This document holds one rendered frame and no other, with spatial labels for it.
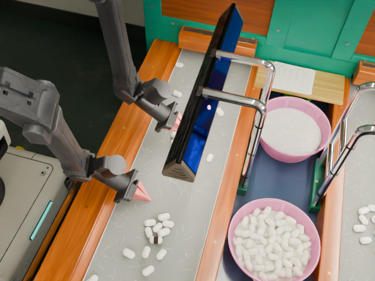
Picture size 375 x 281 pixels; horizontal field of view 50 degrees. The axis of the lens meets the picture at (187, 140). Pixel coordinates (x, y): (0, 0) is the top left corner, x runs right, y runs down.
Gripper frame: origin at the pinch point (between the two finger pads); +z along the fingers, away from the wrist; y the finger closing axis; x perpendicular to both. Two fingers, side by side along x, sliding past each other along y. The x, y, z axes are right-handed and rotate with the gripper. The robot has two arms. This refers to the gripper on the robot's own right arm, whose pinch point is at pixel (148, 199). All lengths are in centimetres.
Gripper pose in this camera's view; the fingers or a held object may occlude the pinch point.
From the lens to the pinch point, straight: 125.9
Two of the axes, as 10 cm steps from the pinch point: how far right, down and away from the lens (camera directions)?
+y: 2.6, -7.8, 5.6
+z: 7.4, 5.4, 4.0
